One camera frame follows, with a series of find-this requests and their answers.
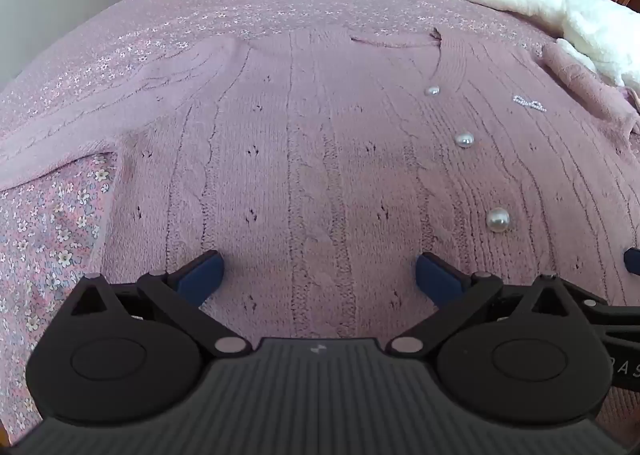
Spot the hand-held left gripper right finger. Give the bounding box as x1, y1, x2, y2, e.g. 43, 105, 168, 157
386, 251, 573, 358

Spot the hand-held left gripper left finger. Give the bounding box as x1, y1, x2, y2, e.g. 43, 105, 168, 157
70, 250, 252, 358

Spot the pink knitted cardigan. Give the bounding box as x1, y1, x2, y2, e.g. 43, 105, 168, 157
0, 25, 640, 441

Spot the pink floral bed sheet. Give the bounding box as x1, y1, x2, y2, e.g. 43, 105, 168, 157
0, 0, 640, 441

